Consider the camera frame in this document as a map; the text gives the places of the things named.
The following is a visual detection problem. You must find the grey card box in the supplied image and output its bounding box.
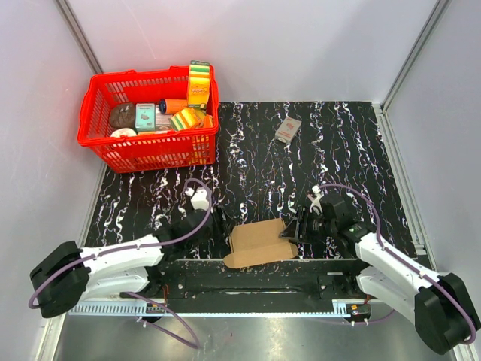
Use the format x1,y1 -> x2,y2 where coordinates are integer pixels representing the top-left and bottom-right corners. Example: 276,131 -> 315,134
274,117 -> 301,144

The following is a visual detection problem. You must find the orange snack packet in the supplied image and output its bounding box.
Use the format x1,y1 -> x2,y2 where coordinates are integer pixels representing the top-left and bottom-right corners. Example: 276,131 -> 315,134
202,114 -> 213,129

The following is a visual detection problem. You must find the orange cylinder can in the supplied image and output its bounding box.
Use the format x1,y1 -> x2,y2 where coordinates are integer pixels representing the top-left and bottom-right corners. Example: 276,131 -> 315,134
159,99 -> 188,115

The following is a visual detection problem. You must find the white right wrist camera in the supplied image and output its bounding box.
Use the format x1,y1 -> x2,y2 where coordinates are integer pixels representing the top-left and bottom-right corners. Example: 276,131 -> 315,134
307,185 -> 322,215

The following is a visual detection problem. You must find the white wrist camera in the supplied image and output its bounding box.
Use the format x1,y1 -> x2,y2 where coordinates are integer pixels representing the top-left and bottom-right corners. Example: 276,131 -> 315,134
307,185 -> 322,215
185,187 -> 210,211

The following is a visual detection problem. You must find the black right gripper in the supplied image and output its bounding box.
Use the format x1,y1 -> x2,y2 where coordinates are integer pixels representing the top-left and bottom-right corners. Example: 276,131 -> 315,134
279,205 -> 337,245

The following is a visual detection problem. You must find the tall yellow green sponge pack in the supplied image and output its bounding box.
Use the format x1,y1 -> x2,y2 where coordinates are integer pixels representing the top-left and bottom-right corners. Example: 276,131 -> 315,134
187,60 -> 211,110

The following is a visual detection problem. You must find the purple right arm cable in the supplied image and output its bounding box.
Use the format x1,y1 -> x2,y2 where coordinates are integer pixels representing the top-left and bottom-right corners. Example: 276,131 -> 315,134
313,183 -> 476,346

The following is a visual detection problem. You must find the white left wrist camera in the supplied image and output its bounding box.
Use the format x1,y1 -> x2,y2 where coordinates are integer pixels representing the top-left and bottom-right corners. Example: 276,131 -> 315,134
185,187 -> 210,211

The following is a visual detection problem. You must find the red plastic shopping basket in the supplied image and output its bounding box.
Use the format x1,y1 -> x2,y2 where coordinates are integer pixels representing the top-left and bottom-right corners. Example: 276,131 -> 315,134
77,65 -> 220,173

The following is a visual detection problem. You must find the white round tape roll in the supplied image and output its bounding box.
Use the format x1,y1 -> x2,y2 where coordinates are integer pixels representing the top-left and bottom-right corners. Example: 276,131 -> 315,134
110,128 -> 137,138

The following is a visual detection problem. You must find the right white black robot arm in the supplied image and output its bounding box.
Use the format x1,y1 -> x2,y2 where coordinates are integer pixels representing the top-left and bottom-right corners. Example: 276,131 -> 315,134
280,194 -> 480,355

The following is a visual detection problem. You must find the lying yellow green sponge pack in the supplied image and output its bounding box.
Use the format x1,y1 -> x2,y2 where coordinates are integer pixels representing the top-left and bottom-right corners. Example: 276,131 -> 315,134
170,108 -> 206,131

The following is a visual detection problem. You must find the brown cardboard box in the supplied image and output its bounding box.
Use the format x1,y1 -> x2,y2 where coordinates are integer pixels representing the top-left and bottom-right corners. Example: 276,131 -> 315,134
223,218 -> 298,269

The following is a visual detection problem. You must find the brown round bread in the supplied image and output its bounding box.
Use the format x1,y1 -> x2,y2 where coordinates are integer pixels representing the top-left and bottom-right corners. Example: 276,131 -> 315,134
109,103 -> 136,129

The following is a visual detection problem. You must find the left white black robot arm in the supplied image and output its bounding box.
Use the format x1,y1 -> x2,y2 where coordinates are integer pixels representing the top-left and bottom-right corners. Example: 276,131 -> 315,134
29,206 -> 234,319

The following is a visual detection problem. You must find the teal small box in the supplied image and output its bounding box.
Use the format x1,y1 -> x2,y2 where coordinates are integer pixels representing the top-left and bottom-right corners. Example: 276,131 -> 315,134
135,103 -> 156,132

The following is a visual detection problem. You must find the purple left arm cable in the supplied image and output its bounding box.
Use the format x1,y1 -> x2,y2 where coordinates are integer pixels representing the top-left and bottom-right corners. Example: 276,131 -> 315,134
29,179 -> 213,350

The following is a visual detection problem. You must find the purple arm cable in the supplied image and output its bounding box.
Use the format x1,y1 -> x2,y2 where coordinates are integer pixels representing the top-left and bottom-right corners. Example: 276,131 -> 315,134
29,179 -> 213,350
313,183 -> 476,346

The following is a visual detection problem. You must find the pink white flat box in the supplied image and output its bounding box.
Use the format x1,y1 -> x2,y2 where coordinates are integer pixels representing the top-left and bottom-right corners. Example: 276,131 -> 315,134
155,105 -> 172,131

